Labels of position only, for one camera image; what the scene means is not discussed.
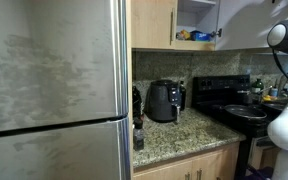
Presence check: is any stainless steel refrigerator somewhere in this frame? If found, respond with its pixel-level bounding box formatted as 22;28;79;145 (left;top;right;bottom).
0;0;133;180

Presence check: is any yellow sponge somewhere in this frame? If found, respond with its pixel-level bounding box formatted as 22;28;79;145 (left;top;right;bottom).
262;94;278;102

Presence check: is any green bottle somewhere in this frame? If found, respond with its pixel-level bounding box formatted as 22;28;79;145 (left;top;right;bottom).
251;78;265;103

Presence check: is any black electric stove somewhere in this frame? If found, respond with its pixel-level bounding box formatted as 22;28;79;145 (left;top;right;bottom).
192;74;278;180

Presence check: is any black cabinet hinge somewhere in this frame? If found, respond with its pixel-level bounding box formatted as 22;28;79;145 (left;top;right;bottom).
211;28;223;38

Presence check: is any dark olive oil bottle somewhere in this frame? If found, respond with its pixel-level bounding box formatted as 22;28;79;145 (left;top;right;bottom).
178;80;187;112

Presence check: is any black air fryer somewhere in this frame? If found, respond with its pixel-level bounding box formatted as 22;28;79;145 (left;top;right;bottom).
145;79;182;124

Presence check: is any closed wooden upper cabinet door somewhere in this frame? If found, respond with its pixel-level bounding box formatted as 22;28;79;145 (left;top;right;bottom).
130;0;178;50

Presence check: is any wooden upper cabinet carcass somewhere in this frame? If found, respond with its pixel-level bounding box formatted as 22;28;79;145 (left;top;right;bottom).
130;0;218;52

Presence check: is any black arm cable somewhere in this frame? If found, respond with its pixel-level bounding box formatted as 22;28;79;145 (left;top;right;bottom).
272;49;288;98

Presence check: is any blue bag box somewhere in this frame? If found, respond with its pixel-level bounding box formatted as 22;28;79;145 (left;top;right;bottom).
190;30;213;42

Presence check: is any dark spice jar black cap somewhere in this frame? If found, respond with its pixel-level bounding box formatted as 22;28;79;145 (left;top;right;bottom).
132;117;146;152

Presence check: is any blue dish soap bottle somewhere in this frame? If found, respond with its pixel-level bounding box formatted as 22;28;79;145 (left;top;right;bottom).
269;85;280;98

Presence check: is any wooden cabinet door white inside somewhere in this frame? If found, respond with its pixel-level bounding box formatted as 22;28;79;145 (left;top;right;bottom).
214;0;288;52

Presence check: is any steel kitchen sink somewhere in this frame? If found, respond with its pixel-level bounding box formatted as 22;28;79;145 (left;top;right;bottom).
263;96;288;113

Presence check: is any yellow item in cabinet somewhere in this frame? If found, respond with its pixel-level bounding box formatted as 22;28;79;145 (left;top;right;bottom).
181;29;192;41

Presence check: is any wooden lower cabinet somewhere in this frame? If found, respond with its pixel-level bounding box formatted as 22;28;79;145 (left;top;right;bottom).
132;141;241;180

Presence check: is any silver handle of closed door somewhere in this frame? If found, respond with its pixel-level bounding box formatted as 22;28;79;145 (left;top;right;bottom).
169;8;175;46

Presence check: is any black frying pan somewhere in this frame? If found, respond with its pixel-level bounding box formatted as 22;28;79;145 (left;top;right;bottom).
223;104;268;121

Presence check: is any small dark pot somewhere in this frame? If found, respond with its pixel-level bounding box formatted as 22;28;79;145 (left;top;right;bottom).
237;89;253;106

